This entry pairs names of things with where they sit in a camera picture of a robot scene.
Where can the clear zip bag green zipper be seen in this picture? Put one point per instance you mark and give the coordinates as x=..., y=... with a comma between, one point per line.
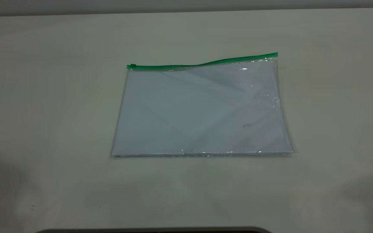
x=202, y=113

